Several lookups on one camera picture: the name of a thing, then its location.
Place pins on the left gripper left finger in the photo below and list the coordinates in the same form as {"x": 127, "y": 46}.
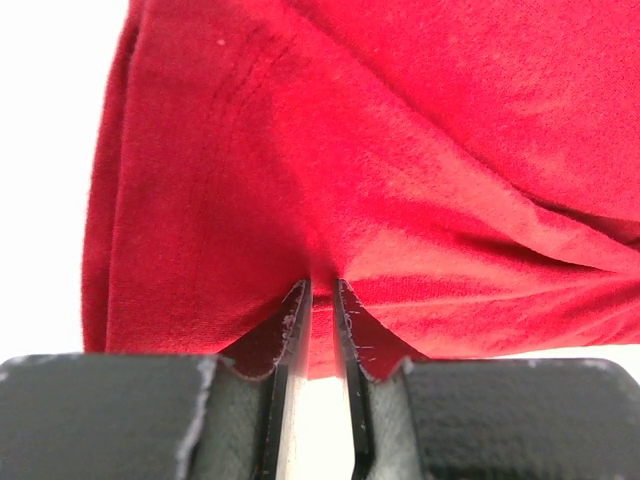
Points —
{"x": 228, "y": 415}

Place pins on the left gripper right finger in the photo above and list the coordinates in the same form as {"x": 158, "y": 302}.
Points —
{"x": 414, "y": 417}

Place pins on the dark red t-shirt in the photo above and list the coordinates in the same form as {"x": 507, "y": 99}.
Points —
{"x": 471, "y": 168}

